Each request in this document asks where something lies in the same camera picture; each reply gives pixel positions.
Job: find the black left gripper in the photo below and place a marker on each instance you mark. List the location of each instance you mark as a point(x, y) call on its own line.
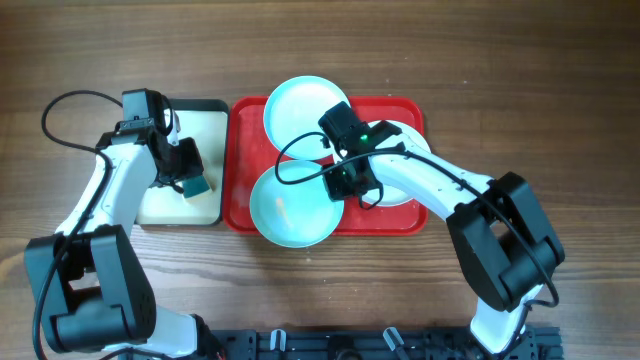
point(187, 156)

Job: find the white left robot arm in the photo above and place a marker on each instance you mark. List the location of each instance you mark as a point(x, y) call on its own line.
point(90, 289)

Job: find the green yellow sponge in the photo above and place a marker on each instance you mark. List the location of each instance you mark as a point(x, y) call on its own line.
point(195, 186)

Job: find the black soapy water tray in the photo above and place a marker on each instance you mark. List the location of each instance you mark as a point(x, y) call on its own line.
point(206, 121)

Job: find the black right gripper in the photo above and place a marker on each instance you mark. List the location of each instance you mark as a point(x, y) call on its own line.
point(335, 191)

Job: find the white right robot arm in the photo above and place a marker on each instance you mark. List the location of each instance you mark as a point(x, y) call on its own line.
point(505, 244)

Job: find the light blue plate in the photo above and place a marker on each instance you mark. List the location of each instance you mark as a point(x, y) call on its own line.
point(295, 107)
point(293, 216)

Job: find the red serving tray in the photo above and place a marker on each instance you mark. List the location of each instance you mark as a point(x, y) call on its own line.
point(249, 153)

